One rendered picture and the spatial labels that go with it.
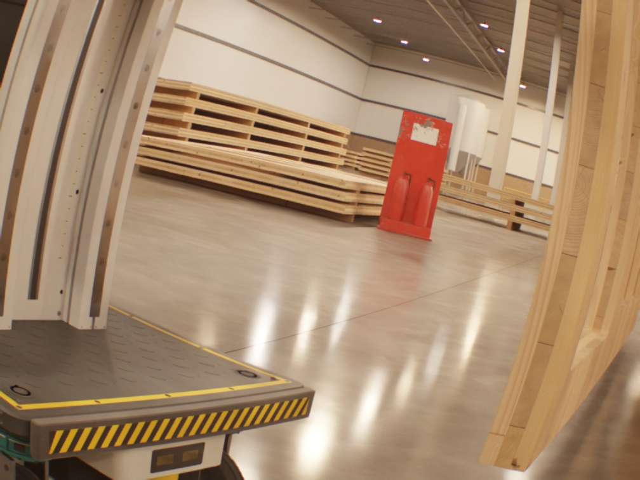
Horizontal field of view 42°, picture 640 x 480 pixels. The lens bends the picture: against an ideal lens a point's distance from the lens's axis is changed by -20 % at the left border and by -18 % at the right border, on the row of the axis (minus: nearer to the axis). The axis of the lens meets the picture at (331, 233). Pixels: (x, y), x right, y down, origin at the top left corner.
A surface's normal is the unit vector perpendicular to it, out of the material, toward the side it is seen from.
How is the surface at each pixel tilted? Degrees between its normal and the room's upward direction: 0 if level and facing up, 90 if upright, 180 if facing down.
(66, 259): 90
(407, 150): 90
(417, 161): 90
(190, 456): 90
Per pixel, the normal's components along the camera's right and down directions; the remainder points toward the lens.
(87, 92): 0.86, 0.24
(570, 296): -0.37, -0.06
